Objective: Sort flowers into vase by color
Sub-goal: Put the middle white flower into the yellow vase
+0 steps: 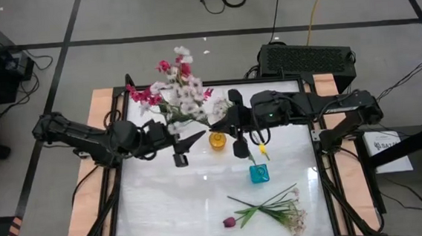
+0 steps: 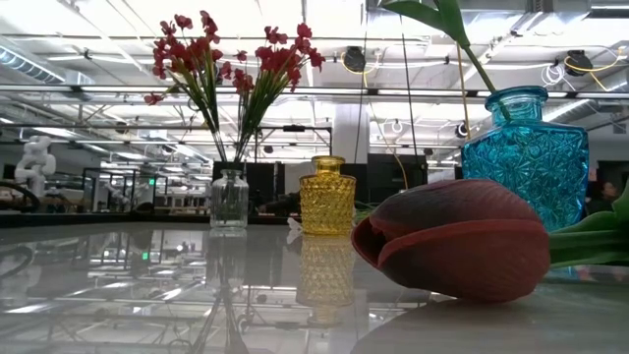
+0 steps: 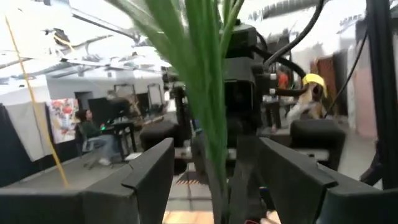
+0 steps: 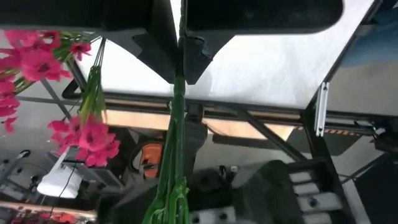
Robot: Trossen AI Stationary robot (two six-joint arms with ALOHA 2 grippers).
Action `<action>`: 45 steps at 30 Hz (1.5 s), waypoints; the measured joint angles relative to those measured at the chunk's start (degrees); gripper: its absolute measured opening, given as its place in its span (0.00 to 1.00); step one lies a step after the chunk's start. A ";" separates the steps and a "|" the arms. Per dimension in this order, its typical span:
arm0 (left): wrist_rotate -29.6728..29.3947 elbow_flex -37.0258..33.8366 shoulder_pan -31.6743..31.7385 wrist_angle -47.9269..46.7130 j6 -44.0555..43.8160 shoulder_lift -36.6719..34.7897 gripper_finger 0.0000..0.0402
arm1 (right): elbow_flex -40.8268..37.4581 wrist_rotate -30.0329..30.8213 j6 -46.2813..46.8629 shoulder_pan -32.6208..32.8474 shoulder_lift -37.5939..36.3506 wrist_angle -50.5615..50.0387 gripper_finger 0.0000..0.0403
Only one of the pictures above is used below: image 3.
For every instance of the white flower bunch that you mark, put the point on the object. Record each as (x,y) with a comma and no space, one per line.
(205,93)

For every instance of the black vertical rig post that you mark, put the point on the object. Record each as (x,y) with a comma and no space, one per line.
(382,93)

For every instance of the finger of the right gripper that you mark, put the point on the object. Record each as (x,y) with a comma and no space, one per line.
(197,152)
(245,174)

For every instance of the office chair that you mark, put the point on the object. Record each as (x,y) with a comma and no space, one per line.
(93,146)

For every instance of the colourful poster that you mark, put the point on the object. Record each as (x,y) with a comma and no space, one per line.
(63,118)

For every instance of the black curtain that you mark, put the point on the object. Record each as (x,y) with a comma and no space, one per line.
(12,161)

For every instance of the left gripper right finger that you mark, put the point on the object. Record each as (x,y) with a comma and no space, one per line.
(289,186)

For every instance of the white cloth sheet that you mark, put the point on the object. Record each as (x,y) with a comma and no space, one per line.
(28,130)

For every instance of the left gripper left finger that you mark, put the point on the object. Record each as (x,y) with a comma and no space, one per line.
(146,186)

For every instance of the black desk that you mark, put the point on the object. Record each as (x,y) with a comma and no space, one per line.
(122,124)

